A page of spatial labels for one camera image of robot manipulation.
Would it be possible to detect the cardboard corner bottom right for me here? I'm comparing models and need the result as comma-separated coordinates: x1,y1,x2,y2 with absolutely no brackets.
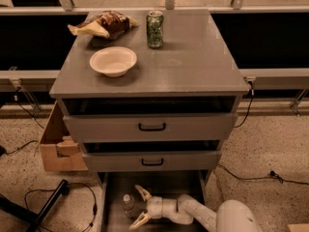
288,223,309,232

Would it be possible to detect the bottom grey drawer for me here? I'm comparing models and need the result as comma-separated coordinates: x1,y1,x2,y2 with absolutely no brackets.
98,170,208,232

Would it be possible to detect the black cable behind cabinet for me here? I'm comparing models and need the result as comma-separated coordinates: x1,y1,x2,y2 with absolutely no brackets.
233,80,255,129

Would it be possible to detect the clear plastic water bottle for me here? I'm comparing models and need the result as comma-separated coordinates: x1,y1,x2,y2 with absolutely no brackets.
122,194,139,218

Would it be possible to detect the brown and yellow chip bag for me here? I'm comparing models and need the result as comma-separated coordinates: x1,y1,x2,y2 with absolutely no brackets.
68,11,138,40

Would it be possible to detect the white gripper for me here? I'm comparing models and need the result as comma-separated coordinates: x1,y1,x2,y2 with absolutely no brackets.
129,185,163,230

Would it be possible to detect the black cable at left wall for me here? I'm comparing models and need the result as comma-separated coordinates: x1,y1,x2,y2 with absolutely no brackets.
0,87,46,157

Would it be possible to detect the black stand leg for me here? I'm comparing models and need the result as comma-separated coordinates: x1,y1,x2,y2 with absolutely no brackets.
0,179,70,232

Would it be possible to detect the metal railing frame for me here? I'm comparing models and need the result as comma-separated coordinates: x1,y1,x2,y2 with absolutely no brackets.
0,0,309,114

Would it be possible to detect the grey drawer cabinet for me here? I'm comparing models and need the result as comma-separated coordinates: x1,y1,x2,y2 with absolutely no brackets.
48,9,251,173

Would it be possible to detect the middle grey drawer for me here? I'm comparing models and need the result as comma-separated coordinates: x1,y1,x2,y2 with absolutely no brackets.
83,151,221,172

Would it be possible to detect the white paper bowl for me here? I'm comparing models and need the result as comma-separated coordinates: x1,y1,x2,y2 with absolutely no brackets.
89,46,137,77

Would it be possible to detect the black cable on floor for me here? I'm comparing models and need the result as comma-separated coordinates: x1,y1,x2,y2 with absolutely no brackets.
23,182,98,232
217,163,309,186

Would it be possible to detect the black cable on left floor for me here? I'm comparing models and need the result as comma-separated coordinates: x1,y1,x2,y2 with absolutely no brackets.
23,182,98,232

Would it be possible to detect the cardboard box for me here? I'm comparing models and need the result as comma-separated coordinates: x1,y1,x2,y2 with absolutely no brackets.
40,103,87,171

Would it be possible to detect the top grey drawer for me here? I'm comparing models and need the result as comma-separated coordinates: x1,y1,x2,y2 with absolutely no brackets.
64,113,237,143

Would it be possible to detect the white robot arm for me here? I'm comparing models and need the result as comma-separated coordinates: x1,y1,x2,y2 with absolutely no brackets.
129,185,263,232

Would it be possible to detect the black cable on right floor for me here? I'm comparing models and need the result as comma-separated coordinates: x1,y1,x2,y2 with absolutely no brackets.
217,163,309,186

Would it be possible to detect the green soda can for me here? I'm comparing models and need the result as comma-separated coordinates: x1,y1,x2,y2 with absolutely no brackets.
146,11,164,48

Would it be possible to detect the grey drawer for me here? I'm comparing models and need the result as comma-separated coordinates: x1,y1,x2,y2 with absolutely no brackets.
64,113,237,143
83,151,221,172
98,170,208,232

